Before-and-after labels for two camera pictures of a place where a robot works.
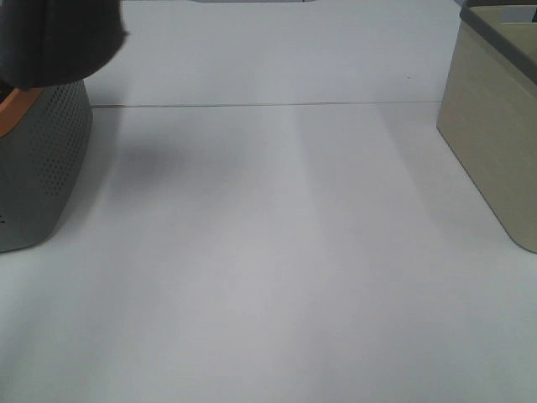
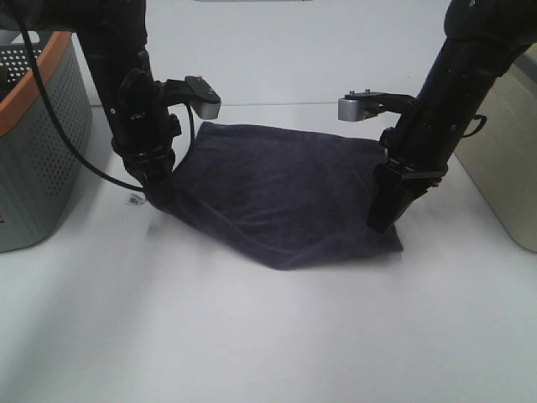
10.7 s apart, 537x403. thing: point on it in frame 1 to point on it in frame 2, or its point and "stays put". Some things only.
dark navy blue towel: [48, 43] to [284, 200]
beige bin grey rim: [487, 107] stays put
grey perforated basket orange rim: [44, 136] stays put
